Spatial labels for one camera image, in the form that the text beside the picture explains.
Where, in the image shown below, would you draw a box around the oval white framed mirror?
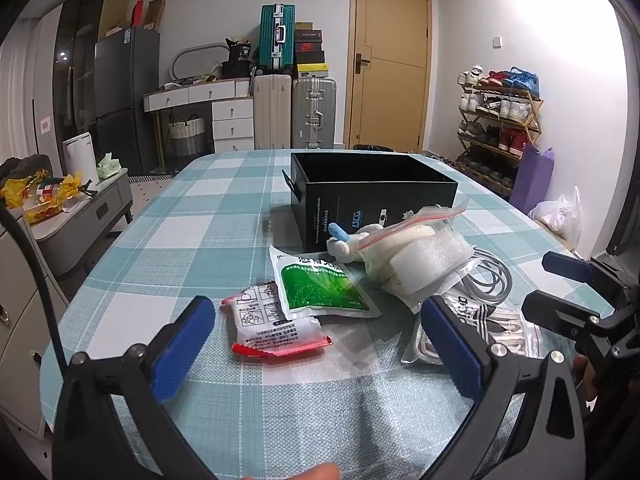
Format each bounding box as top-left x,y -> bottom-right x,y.
171,42 -> 232,83

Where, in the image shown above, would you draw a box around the red and white packet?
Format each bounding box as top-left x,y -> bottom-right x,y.
221,282 -> 334,358

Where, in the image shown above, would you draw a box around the grey refrigerator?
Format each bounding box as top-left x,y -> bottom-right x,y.
94,27 -> 161,176

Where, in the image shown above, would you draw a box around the grey side cabinet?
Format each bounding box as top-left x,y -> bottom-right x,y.
30,167 -> 135,276

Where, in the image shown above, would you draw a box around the grey drawer cabinet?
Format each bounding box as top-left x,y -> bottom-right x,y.
0,232 -> 71,436

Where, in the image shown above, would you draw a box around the black cable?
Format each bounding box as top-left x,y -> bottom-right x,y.
0,205 -> 68,376

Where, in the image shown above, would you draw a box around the white bin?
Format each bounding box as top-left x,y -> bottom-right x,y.
62,132 -> 99,188

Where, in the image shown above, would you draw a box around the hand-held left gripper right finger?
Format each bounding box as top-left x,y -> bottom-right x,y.
420,295 -> 586,480

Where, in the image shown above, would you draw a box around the green and white tissue pack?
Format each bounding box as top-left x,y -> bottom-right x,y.
96,152 -> 123,181

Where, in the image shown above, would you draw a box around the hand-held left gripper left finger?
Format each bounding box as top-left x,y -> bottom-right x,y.
52,296 -> 216,480

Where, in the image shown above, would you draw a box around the person's left hand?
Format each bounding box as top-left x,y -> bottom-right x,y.
280,462 -> 342,480

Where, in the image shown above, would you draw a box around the yellow snack bags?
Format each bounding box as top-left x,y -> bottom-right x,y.
0,169 -> 86,225

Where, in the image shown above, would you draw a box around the teal suitcase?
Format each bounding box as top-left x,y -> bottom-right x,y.
259,4 -> 297,75

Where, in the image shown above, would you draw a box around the white curtain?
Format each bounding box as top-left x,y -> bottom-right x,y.
0,10 -> 63,171

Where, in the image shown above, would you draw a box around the white bubble wrap roll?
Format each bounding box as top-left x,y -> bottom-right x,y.
387,232 -> 473,306

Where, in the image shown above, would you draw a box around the zip bag with striped item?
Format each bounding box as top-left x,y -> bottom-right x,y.
400,290 -> 543,363

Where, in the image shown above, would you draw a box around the wooden shoe rack with shoes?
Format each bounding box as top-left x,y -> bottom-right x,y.
457,65 -> 541,186

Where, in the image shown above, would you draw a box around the silver suitcase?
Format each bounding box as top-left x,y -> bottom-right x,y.
291,76 -> 337,150

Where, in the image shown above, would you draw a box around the black cardboard box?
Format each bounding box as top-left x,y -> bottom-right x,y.
281,151 -> 459,253

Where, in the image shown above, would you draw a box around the purple bag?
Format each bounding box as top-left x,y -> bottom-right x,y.
510,145 -> 555,216

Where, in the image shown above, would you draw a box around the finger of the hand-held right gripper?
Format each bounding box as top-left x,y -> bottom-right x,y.
542,250 -> 626,286
521,290 -> 640,361

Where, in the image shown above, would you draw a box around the black paper bag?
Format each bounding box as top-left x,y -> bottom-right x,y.
221,37 -> 252,79

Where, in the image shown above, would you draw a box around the white desk with drawers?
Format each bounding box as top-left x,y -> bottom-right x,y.
144,79 -> 256,176

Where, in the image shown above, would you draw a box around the clear zip bag red stripe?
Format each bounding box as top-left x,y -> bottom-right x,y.
360,199 -> 471,286

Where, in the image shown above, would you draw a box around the woven laundry basket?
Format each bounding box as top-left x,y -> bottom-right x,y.
167,115 -> 207,157

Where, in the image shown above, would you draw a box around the wooden door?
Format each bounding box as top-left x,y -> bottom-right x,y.
345,0 -> 433,153

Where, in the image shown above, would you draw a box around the flat cardboard sheet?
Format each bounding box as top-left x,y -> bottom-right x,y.
97,0 -> 133,41

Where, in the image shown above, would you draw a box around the green medicine packet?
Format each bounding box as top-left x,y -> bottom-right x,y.
269,245 -> 382,319

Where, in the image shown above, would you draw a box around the white plush rabbit toy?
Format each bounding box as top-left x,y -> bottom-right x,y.
326,221 -> 388,263

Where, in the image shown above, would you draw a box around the white plastic bag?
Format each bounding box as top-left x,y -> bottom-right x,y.
529,186 -> 583,251

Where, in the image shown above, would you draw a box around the grey cable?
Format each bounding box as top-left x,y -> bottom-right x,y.
452,247 -> 515,306

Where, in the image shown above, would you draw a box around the brown cardboard box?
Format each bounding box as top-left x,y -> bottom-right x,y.
145,0 -> 167,31

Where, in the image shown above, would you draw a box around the dark door frame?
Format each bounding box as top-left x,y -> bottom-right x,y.
606,7 -> 640,257

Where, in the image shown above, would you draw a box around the dark glass cabinet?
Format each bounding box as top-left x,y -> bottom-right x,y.
52,0 -> 113,143

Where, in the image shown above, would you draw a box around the beige suitcase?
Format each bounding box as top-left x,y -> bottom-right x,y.
252,74 -> 293,151

